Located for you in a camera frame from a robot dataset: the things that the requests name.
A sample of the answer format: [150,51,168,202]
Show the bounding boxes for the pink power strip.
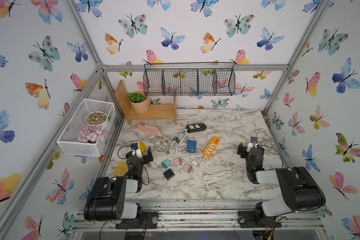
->
[137,122,159,135]

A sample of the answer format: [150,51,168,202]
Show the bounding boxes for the teal plug adapter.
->
[161,159,172,169]

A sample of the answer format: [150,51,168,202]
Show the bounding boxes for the black plug adapter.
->
[163,169,175,181]

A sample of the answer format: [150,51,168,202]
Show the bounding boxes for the orange power strip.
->
[203,137,221,158]

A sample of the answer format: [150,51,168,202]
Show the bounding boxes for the pink plug adapter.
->
[183,164,193,173]
[174,158,182,167]

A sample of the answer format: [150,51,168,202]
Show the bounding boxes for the blue plug adapter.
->
[186,140,197,154]

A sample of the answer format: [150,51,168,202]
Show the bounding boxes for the white plug adapter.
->
[192,160,200,167]

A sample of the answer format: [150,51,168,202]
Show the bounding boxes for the black power strip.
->
[186,123,207,133]

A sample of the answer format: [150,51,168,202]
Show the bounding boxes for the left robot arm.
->
[84,143,154,222]

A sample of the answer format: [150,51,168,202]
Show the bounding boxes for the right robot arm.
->
[237,137,326,221]

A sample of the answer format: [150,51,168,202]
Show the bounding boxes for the yellow toy shovel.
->
[112,142,147,179]

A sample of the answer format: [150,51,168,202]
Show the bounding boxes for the pink succulent flowers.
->
[78,126,107,144]

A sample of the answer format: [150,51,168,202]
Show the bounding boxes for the wooden shelf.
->
[115,80,178,125]

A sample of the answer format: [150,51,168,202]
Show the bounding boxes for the potted green plant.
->
[128,91,150,114]

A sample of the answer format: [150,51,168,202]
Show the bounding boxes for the bowl of pebbles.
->
[85,112,108,127]

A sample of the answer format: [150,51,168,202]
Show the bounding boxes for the white cable of orange strip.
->
[202,155,234,185]

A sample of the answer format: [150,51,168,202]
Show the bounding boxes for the cable bundle of black strip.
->
[166,129,188,160]

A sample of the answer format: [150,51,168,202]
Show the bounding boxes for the white wire basket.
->
[57,99,116,157]

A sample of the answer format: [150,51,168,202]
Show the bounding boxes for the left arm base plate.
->
[115,211,159,230]

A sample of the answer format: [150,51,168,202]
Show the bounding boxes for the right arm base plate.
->
[238,211,282,228]

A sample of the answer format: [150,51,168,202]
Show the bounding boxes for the black wire basket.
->
[143,62,236,99]

